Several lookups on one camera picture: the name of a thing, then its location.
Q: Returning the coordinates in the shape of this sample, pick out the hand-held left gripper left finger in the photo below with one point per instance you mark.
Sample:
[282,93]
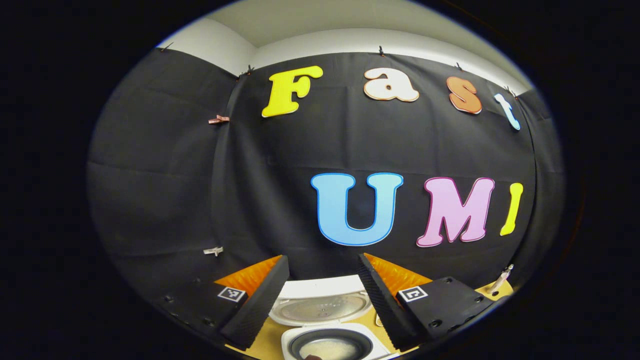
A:
[260,300]

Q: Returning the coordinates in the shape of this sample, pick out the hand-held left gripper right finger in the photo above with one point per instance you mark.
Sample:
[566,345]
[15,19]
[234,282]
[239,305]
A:
[382,302]

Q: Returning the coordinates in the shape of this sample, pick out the white rice cooker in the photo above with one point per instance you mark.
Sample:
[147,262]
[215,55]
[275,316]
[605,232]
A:
[320,290]

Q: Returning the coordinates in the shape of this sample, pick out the small white rice portion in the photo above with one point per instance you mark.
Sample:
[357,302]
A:
[335,350]

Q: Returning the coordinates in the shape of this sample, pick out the white cloth clip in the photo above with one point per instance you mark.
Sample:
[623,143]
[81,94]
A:
[213,250]

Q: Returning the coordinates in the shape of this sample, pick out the clear bottle with white label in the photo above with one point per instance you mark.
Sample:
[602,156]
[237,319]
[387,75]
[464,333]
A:
[499,281]

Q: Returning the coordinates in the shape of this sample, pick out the copper cloth clip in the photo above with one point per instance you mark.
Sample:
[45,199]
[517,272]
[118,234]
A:
[219,119]

